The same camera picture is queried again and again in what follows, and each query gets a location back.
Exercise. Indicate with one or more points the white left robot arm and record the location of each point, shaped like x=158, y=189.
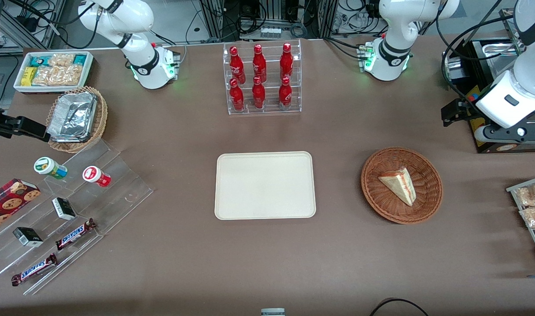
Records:
x=392, y=52

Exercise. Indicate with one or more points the small grey device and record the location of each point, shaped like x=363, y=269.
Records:
x=272, y=312

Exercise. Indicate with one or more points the clear acrylic bottle rack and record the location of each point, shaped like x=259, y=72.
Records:
x=272, y=98

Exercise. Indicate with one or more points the Snickers bar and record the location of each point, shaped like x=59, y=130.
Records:
x=34, y=269
x=74, y=234

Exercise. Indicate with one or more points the small black box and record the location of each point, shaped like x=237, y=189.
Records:
x=27, y=237
x=63, y=209

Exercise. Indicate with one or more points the beige plastic tray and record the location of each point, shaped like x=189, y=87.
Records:
x=265, y=185

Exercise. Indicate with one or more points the brown wicker basket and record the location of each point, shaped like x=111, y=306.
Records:
x=381, y=197

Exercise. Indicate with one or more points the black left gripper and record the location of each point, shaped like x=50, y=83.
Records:
x=465, y=111

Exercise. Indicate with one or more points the grey power strip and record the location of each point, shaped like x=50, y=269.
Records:
x=270, y=32

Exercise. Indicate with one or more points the aluminium frame rack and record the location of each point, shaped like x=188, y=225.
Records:
x=267, y=11

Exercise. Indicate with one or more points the clear cracker bag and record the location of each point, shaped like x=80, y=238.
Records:
x=59, y=75
x=61, y=59

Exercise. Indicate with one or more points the yellow snack packet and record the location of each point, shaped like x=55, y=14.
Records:
x=28, y=77

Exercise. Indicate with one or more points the white snack bin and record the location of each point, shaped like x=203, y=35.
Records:
x=88, y=72

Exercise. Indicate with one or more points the green lid yogurt cup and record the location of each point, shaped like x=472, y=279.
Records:
x=46, y=166

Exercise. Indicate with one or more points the clear acrylic stepped shelf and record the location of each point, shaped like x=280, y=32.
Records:
x=114, y=175

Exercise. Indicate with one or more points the teal snack packet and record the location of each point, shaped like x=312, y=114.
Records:
x=80, y=59
x=40, y=61

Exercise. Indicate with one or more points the red cola bottle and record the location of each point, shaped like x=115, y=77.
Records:
x=259, y=63
x=237, y=96
x=285, y=94
x=258, y=94
x=237, y=63
x=286, y=61

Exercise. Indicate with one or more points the foil container stack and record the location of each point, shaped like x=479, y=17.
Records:
x=72, y=116

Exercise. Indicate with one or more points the light wicker basket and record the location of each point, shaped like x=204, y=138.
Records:
x=100, y=120

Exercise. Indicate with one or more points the red lid yogurt cup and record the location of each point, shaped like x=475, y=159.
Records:
x=94, y=175

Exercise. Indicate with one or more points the red tartan cookie box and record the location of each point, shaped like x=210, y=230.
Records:
x=8, y=202

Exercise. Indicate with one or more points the triangular sandwich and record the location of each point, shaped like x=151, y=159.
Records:
x=399, y=184

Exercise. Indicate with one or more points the steel tray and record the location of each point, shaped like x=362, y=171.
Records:
x=497, y=55

